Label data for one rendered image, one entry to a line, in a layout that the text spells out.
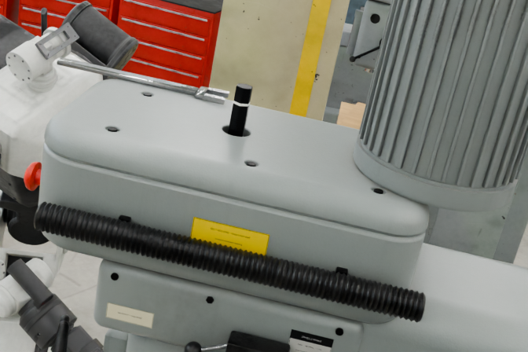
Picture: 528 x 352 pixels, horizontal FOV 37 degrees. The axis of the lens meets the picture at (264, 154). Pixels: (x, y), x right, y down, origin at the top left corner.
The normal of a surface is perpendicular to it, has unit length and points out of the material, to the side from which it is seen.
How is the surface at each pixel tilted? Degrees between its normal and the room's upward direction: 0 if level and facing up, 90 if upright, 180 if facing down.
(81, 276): 0
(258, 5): 90
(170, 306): 90
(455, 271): 0
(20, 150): 109
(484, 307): 0
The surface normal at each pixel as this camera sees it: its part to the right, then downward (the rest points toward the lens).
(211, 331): -0.15, 0.36
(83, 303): 0.18, -0.91
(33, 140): 0.51, 0.31
